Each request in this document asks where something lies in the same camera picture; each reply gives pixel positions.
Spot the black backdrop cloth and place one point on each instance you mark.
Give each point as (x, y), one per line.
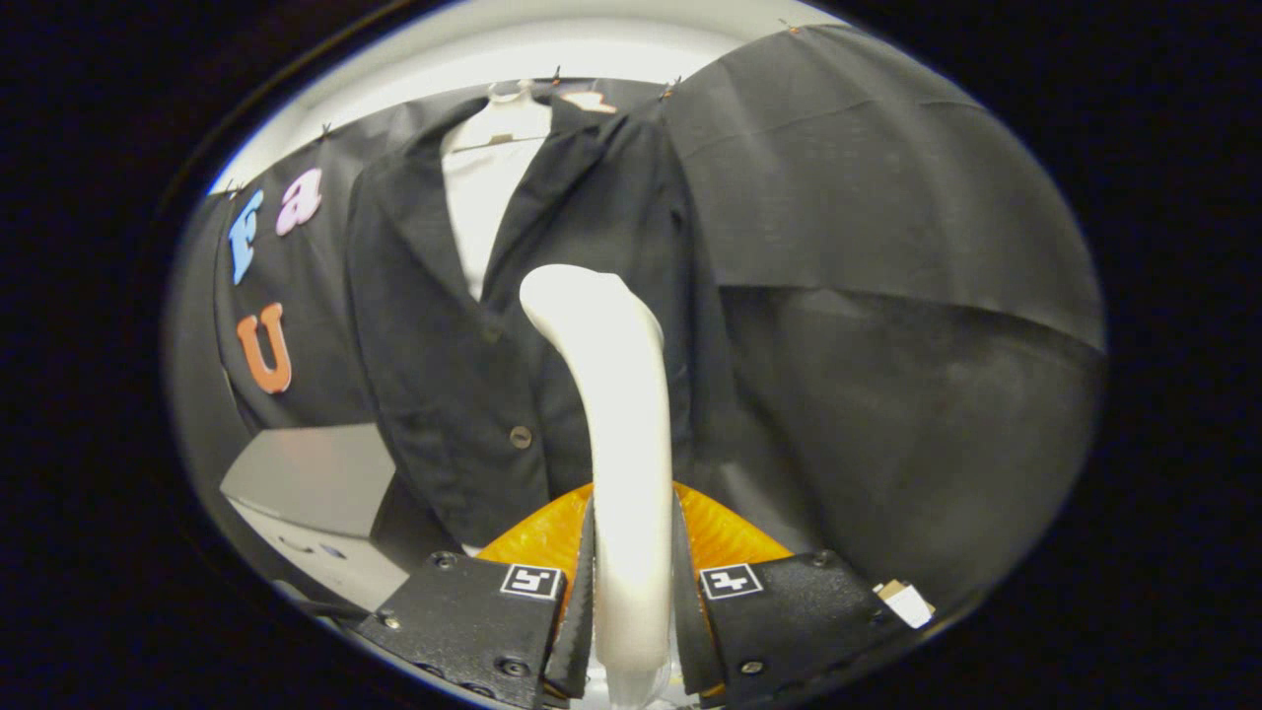
(887, 197)

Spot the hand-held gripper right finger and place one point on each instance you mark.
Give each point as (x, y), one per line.
(799, 616)

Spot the white dress form mannequin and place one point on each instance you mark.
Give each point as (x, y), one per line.
(483, 197)

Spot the row of black cloth clips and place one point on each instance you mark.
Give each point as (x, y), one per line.
(670, 90)

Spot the small dark cabinet lock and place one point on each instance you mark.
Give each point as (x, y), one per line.
(332, 551)

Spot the black blazer jacket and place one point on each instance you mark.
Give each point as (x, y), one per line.
(434, 375)

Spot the small cardboard box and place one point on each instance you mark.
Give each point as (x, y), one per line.
(905, 603)

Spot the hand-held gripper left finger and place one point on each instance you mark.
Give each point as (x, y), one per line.
(463, 616)

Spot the white garment steamer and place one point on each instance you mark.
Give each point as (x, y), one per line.
(631, 444)

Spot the grey cabinet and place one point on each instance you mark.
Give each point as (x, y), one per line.
(306, 473)

